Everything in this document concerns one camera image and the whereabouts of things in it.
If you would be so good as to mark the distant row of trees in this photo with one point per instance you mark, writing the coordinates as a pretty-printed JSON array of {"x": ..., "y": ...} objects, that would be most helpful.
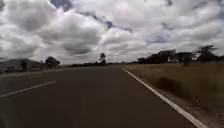
[{"x": 163, "y": 56}]

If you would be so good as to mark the dry grass verge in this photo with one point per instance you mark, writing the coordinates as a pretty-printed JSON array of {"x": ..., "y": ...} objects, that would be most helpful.
[{"x": 186, "y": 78}]

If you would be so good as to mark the white dashed centre line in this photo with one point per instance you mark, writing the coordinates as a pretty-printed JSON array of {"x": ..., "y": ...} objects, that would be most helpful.
[{"x": 28, "y": 88}]

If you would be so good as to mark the tall slim tree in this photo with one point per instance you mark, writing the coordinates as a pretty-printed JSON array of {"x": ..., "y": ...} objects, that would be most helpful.
[{"x": 102, "y": 58}]

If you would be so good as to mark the grey asphalt road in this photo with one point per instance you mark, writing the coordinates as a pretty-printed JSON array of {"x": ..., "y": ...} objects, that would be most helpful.
[{"x": 90, "y": 100}]

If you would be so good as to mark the grey roofed building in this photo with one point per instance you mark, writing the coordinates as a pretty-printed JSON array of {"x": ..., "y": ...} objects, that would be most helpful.
[{"x": 15, "y": 64}]

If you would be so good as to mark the white road edge line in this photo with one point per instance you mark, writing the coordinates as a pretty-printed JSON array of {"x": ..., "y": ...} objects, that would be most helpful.
[{"x": 181, "y": 111}]

